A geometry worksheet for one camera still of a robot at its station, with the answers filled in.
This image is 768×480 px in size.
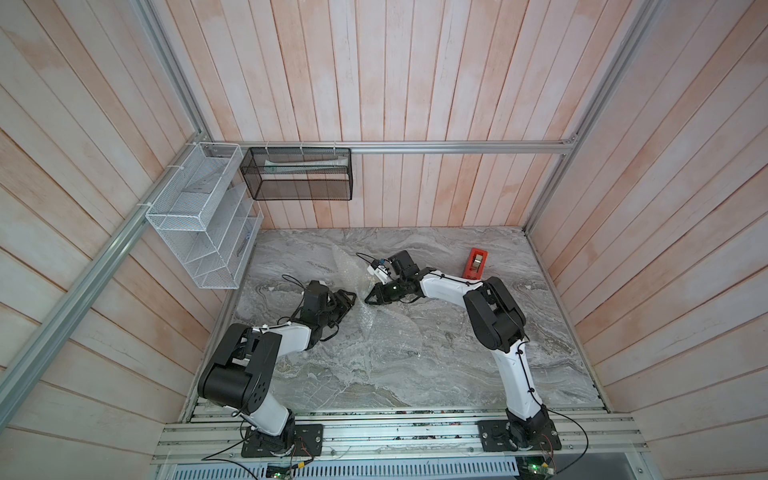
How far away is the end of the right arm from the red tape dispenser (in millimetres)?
271

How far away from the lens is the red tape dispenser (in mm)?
1028

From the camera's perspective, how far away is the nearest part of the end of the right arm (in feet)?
2.57
